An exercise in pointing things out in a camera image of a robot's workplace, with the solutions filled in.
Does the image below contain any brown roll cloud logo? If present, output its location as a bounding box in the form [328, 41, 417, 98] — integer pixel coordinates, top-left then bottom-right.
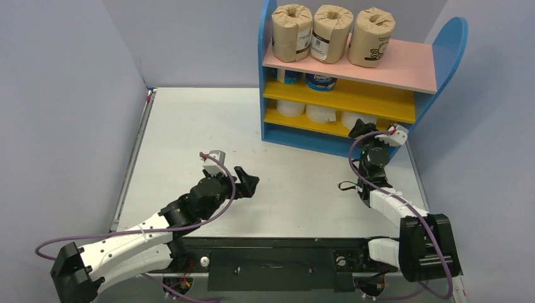
[310, 4, 354, 64]

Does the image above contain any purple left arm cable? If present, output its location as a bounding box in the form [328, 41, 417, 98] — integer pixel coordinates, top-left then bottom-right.
[34, 152, 237, 303]

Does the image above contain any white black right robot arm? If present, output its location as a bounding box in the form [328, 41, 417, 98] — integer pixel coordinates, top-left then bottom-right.
[348, 119, 461, 282]

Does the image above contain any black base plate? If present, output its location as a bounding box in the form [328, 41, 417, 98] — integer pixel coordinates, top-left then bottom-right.
[150, 237, 397, 292]

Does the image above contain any white paper roll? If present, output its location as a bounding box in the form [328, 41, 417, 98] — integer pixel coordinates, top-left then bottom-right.
[276, 100, 306, 118]
[341, 111, 377, 130]
[305, 105, 337, 124]

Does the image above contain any blue plastic tissue roll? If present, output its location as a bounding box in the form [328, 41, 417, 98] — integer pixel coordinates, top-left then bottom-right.
[272, 68, 303, 85]

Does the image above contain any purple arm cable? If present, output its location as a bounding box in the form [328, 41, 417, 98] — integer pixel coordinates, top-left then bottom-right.
[348, 130, 455, 302]
[34, 152, 237, 303]

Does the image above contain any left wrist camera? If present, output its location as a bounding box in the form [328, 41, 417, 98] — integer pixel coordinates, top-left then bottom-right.
[200, 150, 226, 176]

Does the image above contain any brown roll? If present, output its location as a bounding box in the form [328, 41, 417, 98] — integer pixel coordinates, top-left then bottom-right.
[347, 7, 396, 68]
[271, 4, 313, 62]

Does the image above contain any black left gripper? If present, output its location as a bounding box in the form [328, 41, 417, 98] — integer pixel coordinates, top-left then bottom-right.
[201, 167, 258, 221]

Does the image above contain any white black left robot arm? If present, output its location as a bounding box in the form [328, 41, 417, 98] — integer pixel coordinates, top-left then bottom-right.
[50, 166, 260, 302]

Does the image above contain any aluminium rail frame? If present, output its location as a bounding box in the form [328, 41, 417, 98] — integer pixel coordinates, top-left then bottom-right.
[112, 88, 398, 250]

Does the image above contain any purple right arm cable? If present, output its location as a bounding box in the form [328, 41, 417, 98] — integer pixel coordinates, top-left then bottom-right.
[348, 130, 455, 302]

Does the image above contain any colourful wooden shelf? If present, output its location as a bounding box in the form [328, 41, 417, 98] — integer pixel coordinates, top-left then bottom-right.
[258, 1, 468, 157]

